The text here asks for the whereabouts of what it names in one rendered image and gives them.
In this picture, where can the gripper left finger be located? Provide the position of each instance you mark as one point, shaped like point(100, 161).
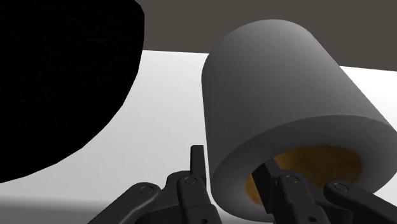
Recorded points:
point(189, 198)

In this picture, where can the grey toilet paper roll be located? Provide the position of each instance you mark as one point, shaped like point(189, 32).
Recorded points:
point(279, 93)

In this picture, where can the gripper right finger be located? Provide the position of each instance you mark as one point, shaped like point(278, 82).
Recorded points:
point(294, 198)

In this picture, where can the black round object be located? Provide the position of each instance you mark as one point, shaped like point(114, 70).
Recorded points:
point(62, 77)

